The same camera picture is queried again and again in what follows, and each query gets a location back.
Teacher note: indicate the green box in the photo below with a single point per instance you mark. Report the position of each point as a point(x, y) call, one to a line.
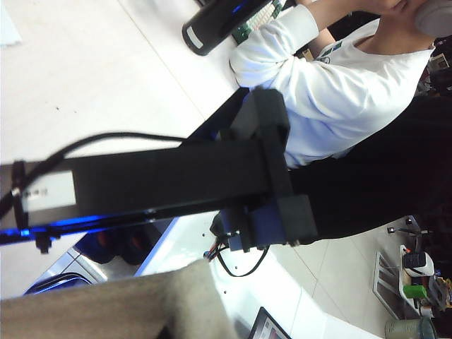
point(416, 291)

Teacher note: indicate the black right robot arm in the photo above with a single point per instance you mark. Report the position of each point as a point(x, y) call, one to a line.
point(176, 176)

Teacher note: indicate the grey glass jar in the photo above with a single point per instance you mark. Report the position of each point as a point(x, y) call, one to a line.
point(409, 328)

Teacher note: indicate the person in white shirt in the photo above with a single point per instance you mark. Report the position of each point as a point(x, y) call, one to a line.
point(335, 106)

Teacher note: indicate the beige canvas bag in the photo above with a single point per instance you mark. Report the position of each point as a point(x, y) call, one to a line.
point(123, 310)

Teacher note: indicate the black cylindrical tumbler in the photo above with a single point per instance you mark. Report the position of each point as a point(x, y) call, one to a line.
point(212, 28)

